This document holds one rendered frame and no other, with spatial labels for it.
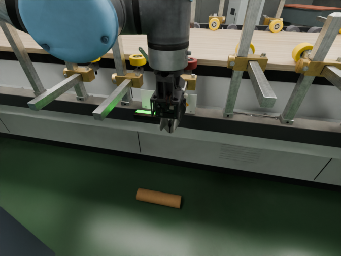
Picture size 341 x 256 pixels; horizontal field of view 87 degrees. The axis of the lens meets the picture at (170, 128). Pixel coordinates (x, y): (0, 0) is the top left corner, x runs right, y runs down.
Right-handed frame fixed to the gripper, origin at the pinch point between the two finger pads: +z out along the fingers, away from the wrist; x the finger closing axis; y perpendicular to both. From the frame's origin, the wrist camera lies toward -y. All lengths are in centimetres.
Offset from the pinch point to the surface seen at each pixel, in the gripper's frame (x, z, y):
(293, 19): 232, 40, -608
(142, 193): -23, 75, -19
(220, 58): 15, -7, -48
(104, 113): -23.5, -0.7, -2.6
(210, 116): 13.3, 12.6, -28.1
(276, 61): 40, -7, -49
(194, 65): 2.9, -6.3, -39.1
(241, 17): 79, 27, -518
